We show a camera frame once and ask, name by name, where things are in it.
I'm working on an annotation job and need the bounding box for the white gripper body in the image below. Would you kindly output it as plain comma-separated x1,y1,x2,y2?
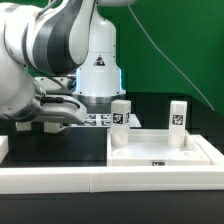
34,77,87,124

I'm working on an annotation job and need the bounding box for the white square table top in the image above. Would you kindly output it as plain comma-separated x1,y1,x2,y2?
107,129,211,166

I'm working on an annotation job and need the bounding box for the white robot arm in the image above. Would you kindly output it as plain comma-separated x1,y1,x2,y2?
0,0,136,124

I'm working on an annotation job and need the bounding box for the printed tag sheet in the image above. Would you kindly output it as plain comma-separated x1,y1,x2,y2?
72,114,141,128

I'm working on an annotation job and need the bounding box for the white U-shaped fence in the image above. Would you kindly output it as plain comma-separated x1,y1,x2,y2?
0,135,224,194

